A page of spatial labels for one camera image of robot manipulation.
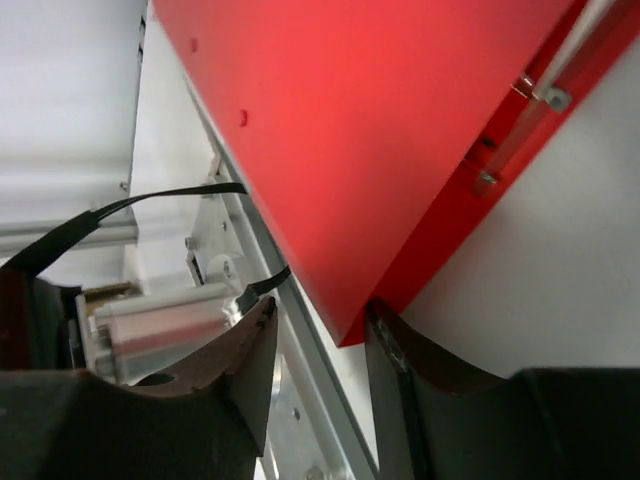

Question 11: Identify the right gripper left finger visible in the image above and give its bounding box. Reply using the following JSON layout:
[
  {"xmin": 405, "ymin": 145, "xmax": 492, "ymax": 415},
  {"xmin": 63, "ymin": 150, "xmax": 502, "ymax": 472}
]
[{"xmin": 1, "ymin": 296, "xmax": 278, "ymax": 479}]

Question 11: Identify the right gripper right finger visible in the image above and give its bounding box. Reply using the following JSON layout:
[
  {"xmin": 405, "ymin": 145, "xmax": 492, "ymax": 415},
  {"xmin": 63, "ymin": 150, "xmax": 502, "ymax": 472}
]
[{"xmin": 365, "ymin": 299, "xmax": 639, "ymax": 479}]

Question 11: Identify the red folder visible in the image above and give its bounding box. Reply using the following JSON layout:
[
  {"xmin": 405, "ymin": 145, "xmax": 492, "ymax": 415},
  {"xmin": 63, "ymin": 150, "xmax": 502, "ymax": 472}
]
[{"xmin": 149, "ymin": 0, "xmax": 640, "ymax": 349}]

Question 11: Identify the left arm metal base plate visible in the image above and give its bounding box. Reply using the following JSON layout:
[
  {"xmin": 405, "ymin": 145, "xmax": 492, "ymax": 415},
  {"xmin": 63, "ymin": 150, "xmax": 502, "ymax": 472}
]
[{"xmin": 74, "ymin": 154, "xmax": 381, "ymax": 480}]

